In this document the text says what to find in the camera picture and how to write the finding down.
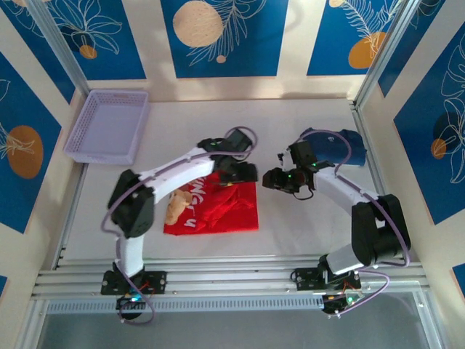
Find red t-shirt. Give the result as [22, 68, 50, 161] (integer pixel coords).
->
[163, 170, 260, 237]

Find folded blue t-shirt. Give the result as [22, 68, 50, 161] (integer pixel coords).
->
[299, 127, 368, 169]

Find lavender plastic basket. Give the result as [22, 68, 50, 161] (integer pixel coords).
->
[62, 88, 151, 166]

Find blue poster with beige circle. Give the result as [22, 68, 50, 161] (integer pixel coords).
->
[161, 0, 290, 79]

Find blue poster with orange circle and fern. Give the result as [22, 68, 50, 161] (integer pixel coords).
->
[306, 0, 405, 77]

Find blue poster with flower outline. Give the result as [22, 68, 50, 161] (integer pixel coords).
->
[46, 0, 147, 81]

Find blue poster with leaf outline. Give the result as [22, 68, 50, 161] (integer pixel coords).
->
[377, 0, 465, 98]

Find blue poster with large orange circle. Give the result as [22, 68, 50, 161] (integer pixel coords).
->
[0, 52, 63, 234]

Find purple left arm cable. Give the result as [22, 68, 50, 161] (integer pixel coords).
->
[100, 125, 259, 325]

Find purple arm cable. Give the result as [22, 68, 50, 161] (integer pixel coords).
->
[100, 125, 259, 325]
[297, 129, 412, 321]

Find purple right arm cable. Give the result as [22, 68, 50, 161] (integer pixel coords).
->
[297, 129, 412, 321]

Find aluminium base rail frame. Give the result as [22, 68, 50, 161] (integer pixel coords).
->
[30, 253, 434, 300]

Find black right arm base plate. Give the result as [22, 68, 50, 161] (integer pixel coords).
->
[294, 266, 363, 292]

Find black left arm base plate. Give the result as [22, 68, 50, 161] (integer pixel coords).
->
[100, 270, 169, 296]

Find grey slotted cable duct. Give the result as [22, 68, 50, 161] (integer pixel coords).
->
[46, 296, 327, 314]

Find aluminium upright post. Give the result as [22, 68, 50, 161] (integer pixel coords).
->
[353, 0, 426, 107]
[26, 0, 91, 96]

